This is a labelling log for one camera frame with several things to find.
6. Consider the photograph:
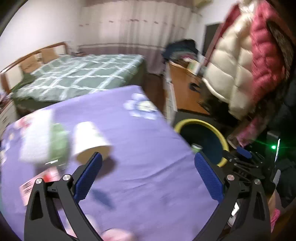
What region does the wooden bed headboard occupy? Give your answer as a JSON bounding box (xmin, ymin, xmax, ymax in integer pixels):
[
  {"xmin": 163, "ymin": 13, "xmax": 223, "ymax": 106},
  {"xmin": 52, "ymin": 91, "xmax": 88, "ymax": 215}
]
[{"xmin": 1, "ymin": 42, "xmax": 69, "ymax": 94}]

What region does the white nightstand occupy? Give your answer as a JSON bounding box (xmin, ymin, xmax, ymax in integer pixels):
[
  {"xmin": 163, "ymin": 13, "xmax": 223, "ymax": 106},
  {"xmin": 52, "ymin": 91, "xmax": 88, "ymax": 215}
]
[{"xmin": 0, "ymin": 100, "xmax": 18, "ymax": 136}]

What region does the metal can in bin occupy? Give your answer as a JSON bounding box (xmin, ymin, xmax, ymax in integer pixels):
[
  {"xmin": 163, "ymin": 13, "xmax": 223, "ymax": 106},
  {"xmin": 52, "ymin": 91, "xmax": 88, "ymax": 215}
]
[{"xmin": 191, "ymin": 144, "xmax": 203, "ymax": 154}]

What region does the pink carton box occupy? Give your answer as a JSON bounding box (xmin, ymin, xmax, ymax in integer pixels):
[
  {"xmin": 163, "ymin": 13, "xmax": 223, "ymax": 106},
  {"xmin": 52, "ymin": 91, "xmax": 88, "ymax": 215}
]
[{"xmin": 19, "ymin": 167, "xmax": 60, "ymax": 206}]

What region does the green wet wipes pack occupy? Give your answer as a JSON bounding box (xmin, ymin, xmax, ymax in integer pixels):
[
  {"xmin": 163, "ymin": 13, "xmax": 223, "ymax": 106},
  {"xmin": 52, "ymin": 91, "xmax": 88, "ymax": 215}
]
[{"xmin": 49, "ymin": 123, "xmax": 70, "ymax": 165}]

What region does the white puffer jacket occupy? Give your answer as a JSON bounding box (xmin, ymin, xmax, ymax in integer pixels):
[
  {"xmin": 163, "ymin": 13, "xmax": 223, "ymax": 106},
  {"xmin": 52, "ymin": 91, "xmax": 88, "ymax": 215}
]
[{"xmin": 202, "ymin": 1, "xmax": 258, "ymax": 120}]

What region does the green plaid bed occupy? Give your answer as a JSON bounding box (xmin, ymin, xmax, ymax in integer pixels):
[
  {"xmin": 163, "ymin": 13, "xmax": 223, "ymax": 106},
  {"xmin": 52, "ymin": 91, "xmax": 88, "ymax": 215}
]
[{"xmin": 11, "ymin": 54, "xmax": 146, "ymax": 110}]

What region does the purple floral table cloth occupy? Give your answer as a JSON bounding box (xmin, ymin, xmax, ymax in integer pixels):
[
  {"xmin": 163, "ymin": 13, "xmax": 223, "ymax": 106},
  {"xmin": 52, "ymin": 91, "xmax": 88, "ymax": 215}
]
[{"xmin": 0, "ymin": 84, "xmax": 220, "ymax": 241}]

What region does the red puffer jacket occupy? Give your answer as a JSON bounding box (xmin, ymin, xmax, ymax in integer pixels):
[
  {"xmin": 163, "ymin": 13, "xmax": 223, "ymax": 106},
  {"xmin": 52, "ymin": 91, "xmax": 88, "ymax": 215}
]
[{"xmin": 250, "ymin": 1, "xmax": 284, "ymax": 104}]

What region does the brown left pillow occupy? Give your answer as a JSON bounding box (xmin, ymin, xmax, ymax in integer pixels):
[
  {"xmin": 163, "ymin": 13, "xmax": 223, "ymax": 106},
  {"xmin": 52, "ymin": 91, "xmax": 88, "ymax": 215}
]
[{"xmin": 20, "ymin": 55, "xmax": 42, "ymax": 73}]

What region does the wooden desk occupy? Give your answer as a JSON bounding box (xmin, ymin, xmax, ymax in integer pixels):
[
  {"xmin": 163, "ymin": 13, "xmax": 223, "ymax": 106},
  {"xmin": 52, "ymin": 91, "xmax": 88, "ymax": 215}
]
[{"xmin": 166, "ymin": 62, "xmax": 210, "ymax": 116}]

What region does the brown pillow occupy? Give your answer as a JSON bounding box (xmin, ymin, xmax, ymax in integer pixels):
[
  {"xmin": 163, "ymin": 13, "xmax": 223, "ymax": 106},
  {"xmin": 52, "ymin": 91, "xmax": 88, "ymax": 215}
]
[
  {"xmin": 20, "ymin": 55, "xmax": 42, "ymax": 73},
  {"xmin": 41, "ymin": 48, "xmax": 59, "ymax": 64}
]

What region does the yellow rimmed trash bin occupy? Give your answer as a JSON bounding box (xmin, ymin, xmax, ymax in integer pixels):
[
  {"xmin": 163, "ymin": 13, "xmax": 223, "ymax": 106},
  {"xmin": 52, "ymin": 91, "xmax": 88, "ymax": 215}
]
[{"xmin": 174, "ymin": 118, "xmax": 229, "ymax": 167}]

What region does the pink white curtain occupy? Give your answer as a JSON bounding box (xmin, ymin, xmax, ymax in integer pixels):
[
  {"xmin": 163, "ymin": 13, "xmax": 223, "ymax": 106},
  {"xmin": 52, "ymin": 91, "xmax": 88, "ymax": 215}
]
[{"xmin": 78, "ymin": 1, "xmax": 197, "ymax": 74}]

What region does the white bubble wrap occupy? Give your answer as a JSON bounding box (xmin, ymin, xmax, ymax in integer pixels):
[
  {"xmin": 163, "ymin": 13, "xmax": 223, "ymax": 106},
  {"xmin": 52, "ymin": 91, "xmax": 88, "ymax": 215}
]
[{"xmin": 18, "ymin": 109, "xmax": 53, "ymax": 164}]

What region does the brown right pillow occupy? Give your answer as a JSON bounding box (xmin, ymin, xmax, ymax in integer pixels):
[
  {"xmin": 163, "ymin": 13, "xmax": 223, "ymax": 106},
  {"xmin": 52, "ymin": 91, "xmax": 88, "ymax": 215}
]
[{"xmin": 41, "ymin": 48, "xmax": 59, "ymax": 64}]

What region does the white paper cup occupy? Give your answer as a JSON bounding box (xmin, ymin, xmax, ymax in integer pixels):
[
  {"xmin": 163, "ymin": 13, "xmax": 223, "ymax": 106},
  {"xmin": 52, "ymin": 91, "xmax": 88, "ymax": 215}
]
[{"xmin": 72, "ymin": 121, "xmax": 112, "ymax": 164}]

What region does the pile of clothes on desk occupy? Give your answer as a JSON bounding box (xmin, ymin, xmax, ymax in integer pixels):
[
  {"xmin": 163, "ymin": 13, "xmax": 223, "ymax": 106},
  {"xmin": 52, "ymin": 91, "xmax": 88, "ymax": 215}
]
[{"xmin": 162, "ymin": 39, "xmax": 199, "ymax": 63}]

